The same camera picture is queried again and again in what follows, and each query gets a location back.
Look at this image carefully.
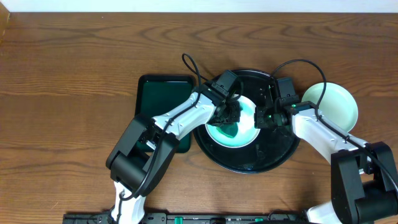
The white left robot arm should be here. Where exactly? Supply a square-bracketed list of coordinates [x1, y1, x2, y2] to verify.
[106, 80, 243, 223]

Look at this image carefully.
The black rectangular water tray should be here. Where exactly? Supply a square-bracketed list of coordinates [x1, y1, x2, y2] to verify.
[134, 74, 195, 154]

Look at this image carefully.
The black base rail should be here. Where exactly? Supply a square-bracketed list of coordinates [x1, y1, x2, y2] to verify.
[62, 213, 309, 224]

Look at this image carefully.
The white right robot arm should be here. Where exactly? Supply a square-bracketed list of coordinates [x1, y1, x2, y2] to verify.
[254, 101, 397, 223]

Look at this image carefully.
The green scouring sponge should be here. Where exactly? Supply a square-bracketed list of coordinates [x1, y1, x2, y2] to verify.
[216, 123, 239, 138]

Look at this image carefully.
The black round serving tray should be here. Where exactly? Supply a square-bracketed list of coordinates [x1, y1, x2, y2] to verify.
[193, 69, 300, 174]

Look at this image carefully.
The white plate front green stain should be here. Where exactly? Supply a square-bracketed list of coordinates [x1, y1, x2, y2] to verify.
[318, 82, 358, 132]

